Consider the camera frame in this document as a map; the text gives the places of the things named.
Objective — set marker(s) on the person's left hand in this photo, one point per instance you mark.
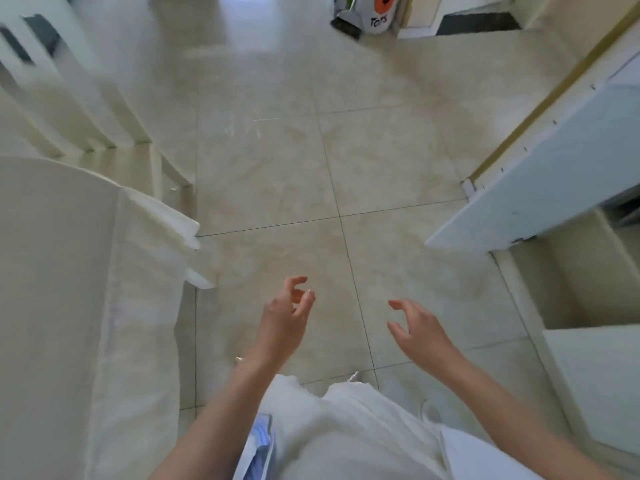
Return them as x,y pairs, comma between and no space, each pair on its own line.
280,327

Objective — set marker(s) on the person's right hand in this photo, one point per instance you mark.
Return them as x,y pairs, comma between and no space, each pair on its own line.
430,339

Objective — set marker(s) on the person's right thumb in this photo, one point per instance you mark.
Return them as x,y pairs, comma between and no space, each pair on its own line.
396,331

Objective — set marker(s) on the person's left thumb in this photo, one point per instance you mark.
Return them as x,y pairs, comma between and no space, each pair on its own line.
307,305

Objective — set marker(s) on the person's right forearm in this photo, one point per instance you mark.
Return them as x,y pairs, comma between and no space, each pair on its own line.
515,419

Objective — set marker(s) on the person's left forearm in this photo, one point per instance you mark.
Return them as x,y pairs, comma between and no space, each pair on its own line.
220,419

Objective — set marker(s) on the person's white shoe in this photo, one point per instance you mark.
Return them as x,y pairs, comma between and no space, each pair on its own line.
353,376

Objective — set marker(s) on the person's white clothing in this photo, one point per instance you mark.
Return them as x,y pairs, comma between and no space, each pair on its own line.
350,434

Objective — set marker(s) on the blue striped cloth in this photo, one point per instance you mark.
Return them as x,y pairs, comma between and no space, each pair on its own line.
260,442

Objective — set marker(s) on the cream cabinet body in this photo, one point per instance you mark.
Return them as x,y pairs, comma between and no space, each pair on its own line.
575,279

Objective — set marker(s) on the closed white cabinet door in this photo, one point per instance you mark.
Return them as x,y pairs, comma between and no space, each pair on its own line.
600,384

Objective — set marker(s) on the open white cabinet door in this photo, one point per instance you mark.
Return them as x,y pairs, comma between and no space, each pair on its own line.
560,164

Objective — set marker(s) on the white tablecloth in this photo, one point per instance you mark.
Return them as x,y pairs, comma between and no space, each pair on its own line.
65,304

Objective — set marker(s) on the white bag with orange print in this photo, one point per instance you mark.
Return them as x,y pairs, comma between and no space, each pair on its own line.
382,12

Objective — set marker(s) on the white wooden chair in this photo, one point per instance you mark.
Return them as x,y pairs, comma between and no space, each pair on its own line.
85,94

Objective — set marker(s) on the dark door mat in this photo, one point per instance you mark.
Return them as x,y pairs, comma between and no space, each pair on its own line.
477,23

